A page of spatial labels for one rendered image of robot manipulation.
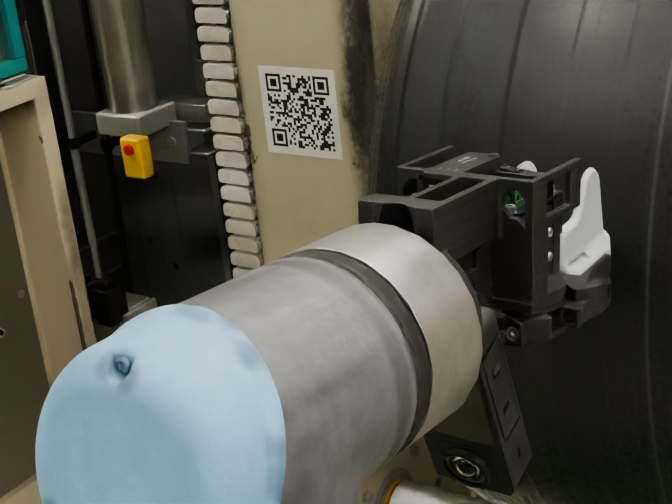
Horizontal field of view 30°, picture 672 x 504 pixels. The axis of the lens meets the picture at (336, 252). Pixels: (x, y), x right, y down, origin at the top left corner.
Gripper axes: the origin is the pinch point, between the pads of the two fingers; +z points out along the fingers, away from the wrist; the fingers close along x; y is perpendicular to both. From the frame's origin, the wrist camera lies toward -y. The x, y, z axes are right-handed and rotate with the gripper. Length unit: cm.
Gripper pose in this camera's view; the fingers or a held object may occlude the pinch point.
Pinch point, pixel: (581, 247)
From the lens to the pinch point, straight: 70.7
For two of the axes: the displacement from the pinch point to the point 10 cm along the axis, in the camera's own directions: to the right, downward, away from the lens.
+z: 5.6, -2.6, 7.9
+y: -0.4, -9.6, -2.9
